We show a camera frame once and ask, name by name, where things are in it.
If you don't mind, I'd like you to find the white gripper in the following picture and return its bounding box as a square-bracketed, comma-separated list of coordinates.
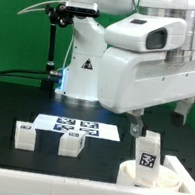
[97, 13, 195, 138]

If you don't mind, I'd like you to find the white round stool seat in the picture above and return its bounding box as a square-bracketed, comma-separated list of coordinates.
[116, 160, 182, 192]

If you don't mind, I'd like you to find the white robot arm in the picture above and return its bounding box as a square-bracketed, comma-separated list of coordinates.
[56, 0, 195, 137]

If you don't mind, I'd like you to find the white fiducial marker sheet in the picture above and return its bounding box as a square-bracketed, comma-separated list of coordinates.
[33, 114, 120, 141]

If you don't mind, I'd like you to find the black camera on stand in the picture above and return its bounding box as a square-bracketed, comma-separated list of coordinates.
[65, 0, 99, 17]

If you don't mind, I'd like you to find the black cable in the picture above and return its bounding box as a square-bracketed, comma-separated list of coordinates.
[0, 65, 62, 92]

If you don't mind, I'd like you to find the black camera stand pole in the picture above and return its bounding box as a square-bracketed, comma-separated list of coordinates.
[32, 2, 77, 92]

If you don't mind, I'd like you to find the white cable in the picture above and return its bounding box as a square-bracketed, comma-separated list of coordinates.
[17, 0, 68, 23]

